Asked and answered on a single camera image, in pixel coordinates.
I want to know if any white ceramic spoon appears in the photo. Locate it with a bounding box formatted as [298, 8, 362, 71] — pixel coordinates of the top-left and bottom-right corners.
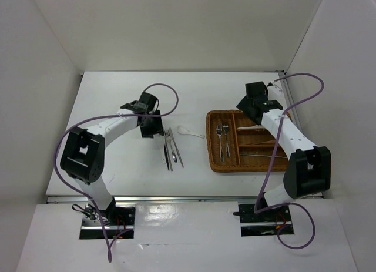
[157, 136, 166, 164]
[177, 125, 205, 139]
[236, 125, 264, 130]

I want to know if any silver fork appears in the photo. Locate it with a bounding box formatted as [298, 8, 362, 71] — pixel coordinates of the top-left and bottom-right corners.
[216, 121, 224, 163]
[223, 125, 230, 157]
[164, 130, 177, 163]

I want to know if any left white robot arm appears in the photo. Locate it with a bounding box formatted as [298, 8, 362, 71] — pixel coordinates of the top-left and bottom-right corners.
[60, 92, 163, 224]

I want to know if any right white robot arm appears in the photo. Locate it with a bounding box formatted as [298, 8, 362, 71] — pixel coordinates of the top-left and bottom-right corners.
[237, 82, 331, 220]

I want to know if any silver knife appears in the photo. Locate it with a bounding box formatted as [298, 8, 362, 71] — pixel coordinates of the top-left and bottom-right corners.
[168, 128, 184, 168]

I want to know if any brown wicker divided tray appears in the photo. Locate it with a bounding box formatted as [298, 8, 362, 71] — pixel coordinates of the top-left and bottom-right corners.
[206, 110, 275, 173]

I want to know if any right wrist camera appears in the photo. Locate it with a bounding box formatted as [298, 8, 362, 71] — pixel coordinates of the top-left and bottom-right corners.
[267, 82, 283, 93]

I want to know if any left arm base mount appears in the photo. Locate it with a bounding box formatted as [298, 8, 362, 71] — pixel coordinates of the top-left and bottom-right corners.
[72, 204, 136, 240]

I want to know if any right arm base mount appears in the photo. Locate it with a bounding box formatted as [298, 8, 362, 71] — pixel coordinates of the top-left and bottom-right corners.
[233, 204, 294, 237]

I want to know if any aluminium table rail front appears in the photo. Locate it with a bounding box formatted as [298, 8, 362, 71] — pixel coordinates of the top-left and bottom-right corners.
[46, 196, 257, 204]

